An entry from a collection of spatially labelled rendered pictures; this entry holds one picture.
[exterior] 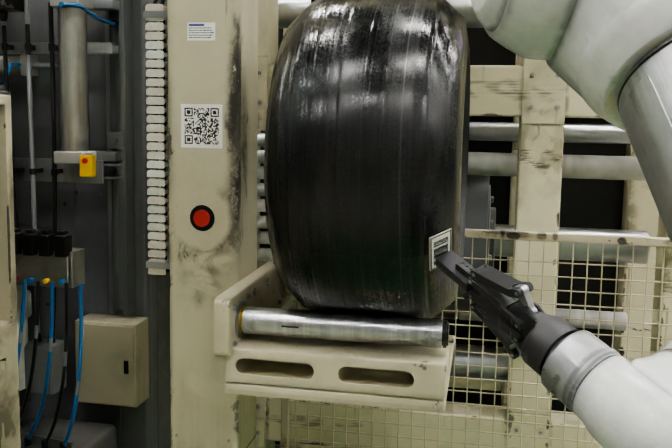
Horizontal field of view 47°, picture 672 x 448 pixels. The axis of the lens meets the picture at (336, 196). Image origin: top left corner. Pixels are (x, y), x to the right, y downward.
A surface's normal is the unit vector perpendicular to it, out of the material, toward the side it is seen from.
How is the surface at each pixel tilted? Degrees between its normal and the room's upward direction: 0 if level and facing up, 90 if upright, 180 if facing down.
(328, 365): 90
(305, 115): 75
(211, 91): 90
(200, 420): 90
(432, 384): 90
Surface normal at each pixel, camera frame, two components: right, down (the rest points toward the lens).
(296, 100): -0.43, -0.26
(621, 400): -0.51, -0.52
